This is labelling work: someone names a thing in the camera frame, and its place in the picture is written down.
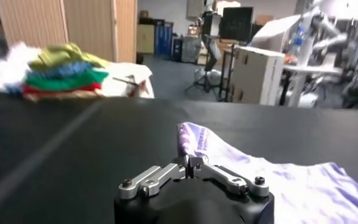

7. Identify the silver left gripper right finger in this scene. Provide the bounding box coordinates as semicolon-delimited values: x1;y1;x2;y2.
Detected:
188;155;270;197

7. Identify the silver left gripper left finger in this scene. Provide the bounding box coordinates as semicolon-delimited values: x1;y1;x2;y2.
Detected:
118;155;189;200

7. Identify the lavender t-shirt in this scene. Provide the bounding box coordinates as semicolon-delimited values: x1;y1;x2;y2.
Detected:
176;122;358;224

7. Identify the small white robot base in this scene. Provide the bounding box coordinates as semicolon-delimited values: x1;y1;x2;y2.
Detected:
194;67;222;85

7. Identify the large black table cover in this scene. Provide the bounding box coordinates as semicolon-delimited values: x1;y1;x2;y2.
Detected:
0;97;358;224

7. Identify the black tripod stand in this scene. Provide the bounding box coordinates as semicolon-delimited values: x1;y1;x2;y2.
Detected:
218;42;238;103
184;12;224;92

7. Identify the tall white cardboard box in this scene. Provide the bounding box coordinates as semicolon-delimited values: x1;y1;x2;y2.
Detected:
229;45;286;106

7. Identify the beige garment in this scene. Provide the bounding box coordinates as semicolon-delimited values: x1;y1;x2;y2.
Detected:
23;88;105;102

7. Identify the white standing desk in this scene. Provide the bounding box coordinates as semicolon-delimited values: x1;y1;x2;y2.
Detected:
284;65;344;108

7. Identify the blue storage cabinet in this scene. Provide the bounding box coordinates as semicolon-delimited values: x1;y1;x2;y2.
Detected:
154;20;174;57

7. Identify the blue striped garment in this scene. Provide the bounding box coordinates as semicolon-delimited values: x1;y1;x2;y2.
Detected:
4;62;96;95

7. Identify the red garment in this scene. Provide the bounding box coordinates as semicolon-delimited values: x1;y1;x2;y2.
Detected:
22;82;103;96

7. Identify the black monitor screen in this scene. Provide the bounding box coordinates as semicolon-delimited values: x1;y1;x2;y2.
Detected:
220;6;254;42

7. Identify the clear water bottle blue cap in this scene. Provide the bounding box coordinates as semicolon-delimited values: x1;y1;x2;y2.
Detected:
290;26;306;55

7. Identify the lime green garment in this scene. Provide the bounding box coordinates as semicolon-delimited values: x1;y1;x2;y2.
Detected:
28;43;111;71

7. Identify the white curved panel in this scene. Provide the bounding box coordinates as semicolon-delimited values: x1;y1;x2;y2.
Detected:
251;13;303;43

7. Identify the bamboo folding screen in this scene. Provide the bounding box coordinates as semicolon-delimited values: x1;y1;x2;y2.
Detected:
0;0;138;64

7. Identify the crumpled white garment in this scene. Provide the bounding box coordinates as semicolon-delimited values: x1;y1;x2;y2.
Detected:
0;42;43;92

